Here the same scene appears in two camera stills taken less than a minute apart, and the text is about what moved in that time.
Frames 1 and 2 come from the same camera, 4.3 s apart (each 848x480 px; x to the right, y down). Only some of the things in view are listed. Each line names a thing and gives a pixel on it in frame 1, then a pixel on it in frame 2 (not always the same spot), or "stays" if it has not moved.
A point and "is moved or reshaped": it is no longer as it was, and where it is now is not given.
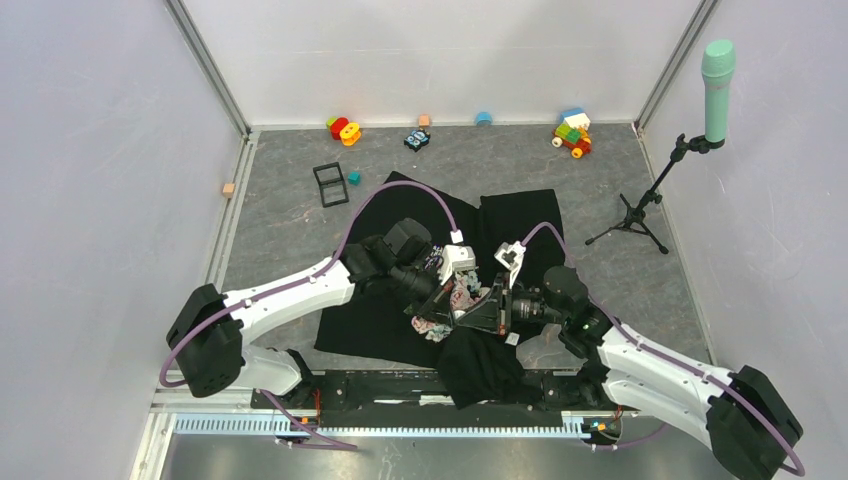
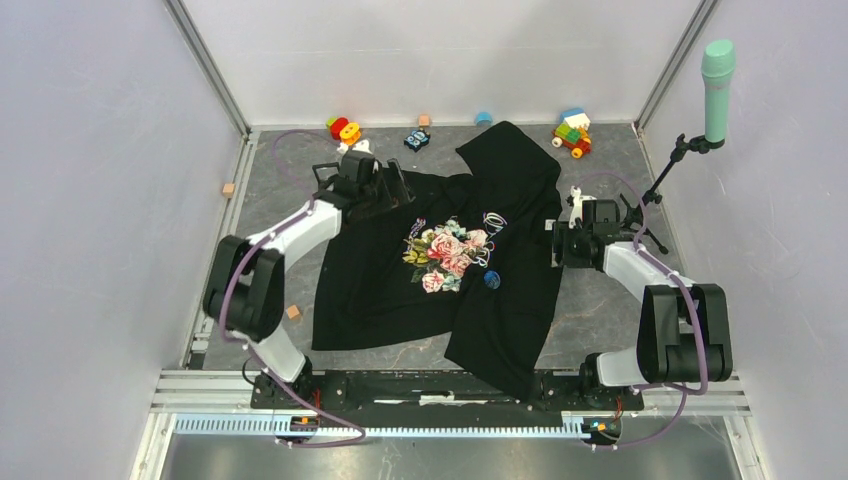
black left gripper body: (416, 284) -> (377, 195)
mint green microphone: (718, 59) stays
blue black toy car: (417, 138) stays
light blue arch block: (483, 117) stays
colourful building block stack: (573, 133) stays
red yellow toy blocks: (341, 128) stays
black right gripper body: (527, 304) -> (571, 241)
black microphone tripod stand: (633, 221) stays
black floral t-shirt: (473, 369) is moved or reshaped
